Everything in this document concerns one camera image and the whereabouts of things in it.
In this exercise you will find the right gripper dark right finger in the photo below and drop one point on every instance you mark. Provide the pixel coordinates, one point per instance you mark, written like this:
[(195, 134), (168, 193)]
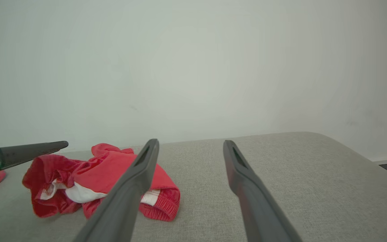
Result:
[(257, 208)]

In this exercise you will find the red shorts with white stripe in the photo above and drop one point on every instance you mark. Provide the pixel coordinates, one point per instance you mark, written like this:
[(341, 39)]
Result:
[(109, 168)]

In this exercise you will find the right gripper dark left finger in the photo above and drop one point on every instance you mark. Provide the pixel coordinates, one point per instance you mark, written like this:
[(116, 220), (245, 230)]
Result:
[(123, 201)]

